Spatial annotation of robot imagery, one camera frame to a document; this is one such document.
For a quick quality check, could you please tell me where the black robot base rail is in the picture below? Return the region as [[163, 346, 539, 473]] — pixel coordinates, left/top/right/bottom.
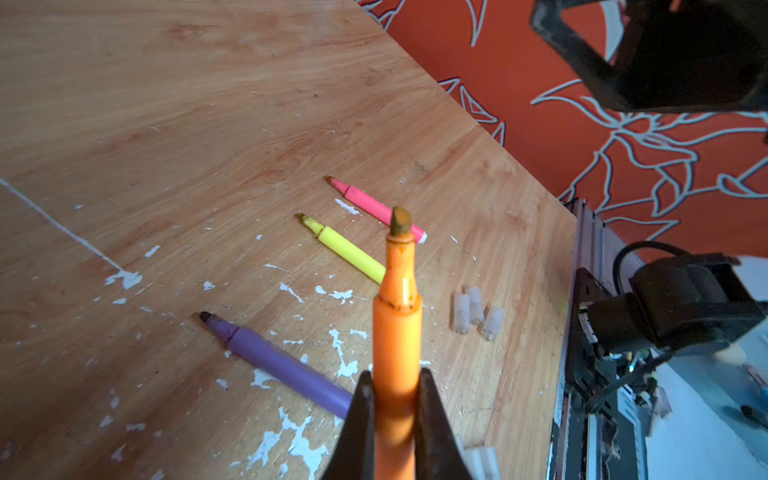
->
[[547, 198, 649, 479]]

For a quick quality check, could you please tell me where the yellow highlighter pen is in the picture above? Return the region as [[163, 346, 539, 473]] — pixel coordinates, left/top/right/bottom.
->
[[297, 213, 386, 284]]

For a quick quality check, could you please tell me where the pink highlighter pen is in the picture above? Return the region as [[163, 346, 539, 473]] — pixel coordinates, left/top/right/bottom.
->
[[326, 176, 392, 226]]

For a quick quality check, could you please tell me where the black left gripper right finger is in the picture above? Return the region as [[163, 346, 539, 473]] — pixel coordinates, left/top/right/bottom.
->
[[414, 368, 472, 480]]

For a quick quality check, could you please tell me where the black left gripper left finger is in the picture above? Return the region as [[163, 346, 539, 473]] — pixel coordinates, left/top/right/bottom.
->
[[322, 371, 376, 480]]

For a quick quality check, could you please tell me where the orange highlighter pen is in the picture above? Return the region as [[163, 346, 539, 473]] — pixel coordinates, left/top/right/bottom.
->
[[372, 207, 423, 479]]

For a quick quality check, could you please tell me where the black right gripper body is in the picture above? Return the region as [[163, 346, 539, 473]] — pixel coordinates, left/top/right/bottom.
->
[[530, 1, 767, 113]]

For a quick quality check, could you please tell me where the purple highlighter pen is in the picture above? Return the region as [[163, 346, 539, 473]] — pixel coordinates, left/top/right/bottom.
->
[[199, 311, 353, 420]]

